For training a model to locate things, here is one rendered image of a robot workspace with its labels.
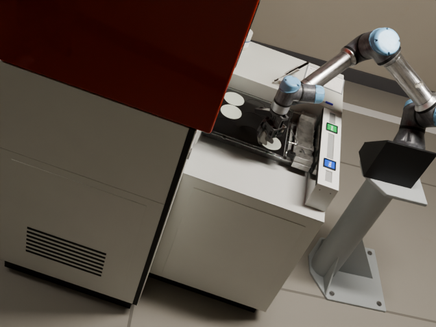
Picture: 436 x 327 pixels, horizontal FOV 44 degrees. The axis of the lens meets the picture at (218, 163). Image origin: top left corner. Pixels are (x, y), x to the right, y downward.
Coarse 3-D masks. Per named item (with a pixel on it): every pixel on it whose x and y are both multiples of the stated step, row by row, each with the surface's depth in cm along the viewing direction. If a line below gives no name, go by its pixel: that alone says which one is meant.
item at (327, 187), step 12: (324, 108) 262; (324, 120) 255; (336, 120) 258; (324, 132) 248; (324, 144) 242; (336, 144) 244; (324, 156) 235; (336, 156) 238; (324, 168) 230; (336, 168) 232; (324, 180) 224; (336, 180) 226; (312, 192) 226; (324, 192) 224; (336, 192) 223; (312, 204) 230; (324, 204) 229
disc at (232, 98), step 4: (228, 92) 260; (232, 92) 261; (224, 96) 257; (228, 96) 258; (232, 96) 258; (236, 96) 259; (240, 96) 260; (228, 100) 255; (232, 100) 256; (236, 100) 257; (240, 100) 258; (232, 104) 254; (236, 104) 255; (240, 104) 255
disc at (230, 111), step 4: (228, 104) 253; (224, 108) 250; (228, 108) 251; (232, 108) 251; (236, 108) 252; (224, 112) 248; (228, 112) 249; (232, 112) 249; (236, 112) 250; (240, 112) 251; (228, 116) 247; (232, 116) 247; (236, 116) 248; (240, 116) 249
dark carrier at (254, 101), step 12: (240, 108) 253; (252, 108) 256; (216, 120) 242; (228, 120) 245; (240, 120) 247; (252, 120) 250; (288, 120) 257; (228, 132) 239; (240, 132) 241; (252, 132) 243; (252, 144) 237
